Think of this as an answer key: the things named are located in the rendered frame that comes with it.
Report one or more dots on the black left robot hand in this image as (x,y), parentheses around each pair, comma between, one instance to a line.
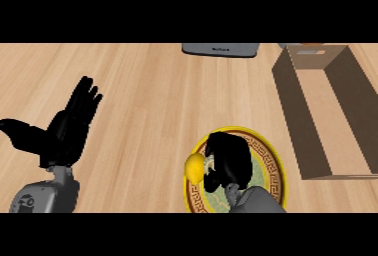
(68,130)

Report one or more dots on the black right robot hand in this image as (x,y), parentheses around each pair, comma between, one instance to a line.
(229,160)

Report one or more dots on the yellow cupcake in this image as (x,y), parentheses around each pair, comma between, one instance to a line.
(194,166)

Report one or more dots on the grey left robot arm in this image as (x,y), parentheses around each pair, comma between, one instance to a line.
(45,195)

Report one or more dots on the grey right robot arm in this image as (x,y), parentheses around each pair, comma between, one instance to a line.
(253,200)

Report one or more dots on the yellow patterned plate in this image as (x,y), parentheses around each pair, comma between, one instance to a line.
(268,166)

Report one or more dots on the brown cardboard box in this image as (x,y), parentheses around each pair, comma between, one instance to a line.
(327,113)

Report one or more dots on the grey flat appliance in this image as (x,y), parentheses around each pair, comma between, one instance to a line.
(222,50)

